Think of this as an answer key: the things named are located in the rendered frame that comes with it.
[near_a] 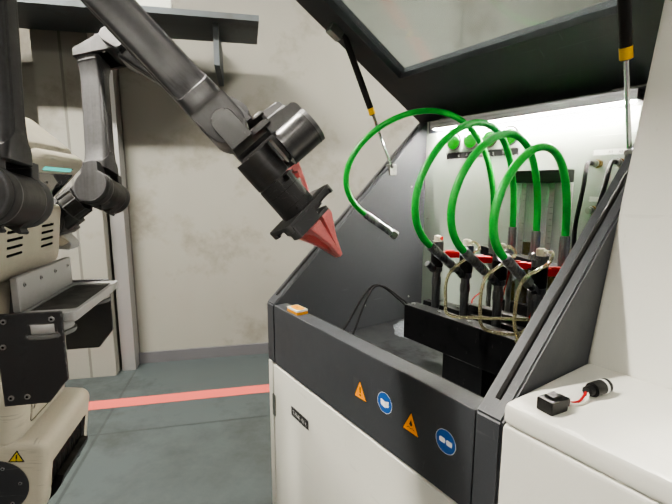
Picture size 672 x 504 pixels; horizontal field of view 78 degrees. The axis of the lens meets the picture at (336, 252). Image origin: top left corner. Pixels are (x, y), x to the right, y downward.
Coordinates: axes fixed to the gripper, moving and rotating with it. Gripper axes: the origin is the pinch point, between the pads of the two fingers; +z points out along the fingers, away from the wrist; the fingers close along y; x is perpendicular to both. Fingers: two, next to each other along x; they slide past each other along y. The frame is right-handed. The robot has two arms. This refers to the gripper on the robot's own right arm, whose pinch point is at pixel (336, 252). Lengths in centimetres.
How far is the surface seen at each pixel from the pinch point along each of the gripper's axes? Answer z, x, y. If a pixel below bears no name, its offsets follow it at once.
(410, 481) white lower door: 36.2, 0.2, -17.7
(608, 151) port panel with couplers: 28, -14, 58
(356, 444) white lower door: 34.3, 14.9, -16.6
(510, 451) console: 28.1, -20.2, -10.6
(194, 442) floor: 67, 165, -42
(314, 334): 17.7, 25.6, -3.8
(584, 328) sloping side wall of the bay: 31.3, -21.1, 12.5
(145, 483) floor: 54, 148, -64
